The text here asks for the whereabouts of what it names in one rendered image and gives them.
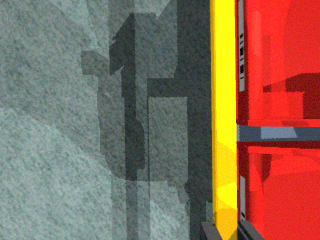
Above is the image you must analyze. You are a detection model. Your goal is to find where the yellow bar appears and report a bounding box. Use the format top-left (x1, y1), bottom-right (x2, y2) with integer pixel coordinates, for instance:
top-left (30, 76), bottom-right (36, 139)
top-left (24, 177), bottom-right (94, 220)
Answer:
top-left (210, 0), bottom-right (237, 240)

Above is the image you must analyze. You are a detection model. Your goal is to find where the grey metal rack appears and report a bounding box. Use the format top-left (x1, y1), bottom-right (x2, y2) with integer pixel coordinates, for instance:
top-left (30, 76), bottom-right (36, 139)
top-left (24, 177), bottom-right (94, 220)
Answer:
top-left (236, 125), bottom-right (320, 142)

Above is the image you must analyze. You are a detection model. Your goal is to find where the red open bin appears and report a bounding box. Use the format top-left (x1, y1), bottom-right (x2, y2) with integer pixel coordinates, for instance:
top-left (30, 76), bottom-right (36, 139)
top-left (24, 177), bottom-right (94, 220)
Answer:
top-left (235, 0), bottom-right (320, 127)
top-left (236, 141), bottom-right (320, 240)

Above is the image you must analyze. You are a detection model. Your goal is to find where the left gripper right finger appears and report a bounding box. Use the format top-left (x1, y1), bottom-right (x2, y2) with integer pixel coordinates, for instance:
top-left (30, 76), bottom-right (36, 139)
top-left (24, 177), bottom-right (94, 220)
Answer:
top-left (237, 221), bottom-right (265, 240)

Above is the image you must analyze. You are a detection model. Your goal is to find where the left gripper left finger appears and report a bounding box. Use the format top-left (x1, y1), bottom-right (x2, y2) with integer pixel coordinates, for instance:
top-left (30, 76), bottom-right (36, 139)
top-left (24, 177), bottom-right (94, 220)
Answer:
top-left (200, 221), bottom-right (223, 240)

